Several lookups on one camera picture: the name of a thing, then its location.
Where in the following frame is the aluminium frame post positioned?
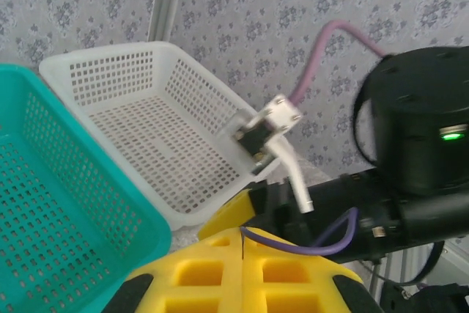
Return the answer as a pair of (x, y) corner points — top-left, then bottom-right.
(147, 0), (185, 45)

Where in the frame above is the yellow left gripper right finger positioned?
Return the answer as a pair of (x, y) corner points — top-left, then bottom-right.
(243, 227), (383, 313)

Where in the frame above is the white angled plug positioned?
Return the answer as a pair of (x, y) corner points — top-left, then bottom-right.
(262, 136), (315, 215)

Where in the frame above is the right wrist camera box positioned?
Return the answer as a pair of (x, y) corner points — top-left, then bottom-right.
(230, 93), (305, 178)

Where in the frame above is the thin purple wire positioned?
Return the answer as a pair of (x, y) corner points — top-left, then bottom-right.
(240, 206), (361, 256)

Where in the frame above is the teal plastic basket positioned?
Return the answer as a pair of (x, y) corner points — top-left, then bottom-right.
(0, 63), (173, 313)

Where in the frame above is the white plastic basket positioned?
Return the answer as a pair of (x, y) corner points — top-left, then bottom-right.
(38, 40), (280, 232)

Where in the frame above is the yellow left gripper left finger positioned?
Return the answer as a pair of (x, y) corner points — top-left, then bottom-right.
(103, 227), (245, 313)

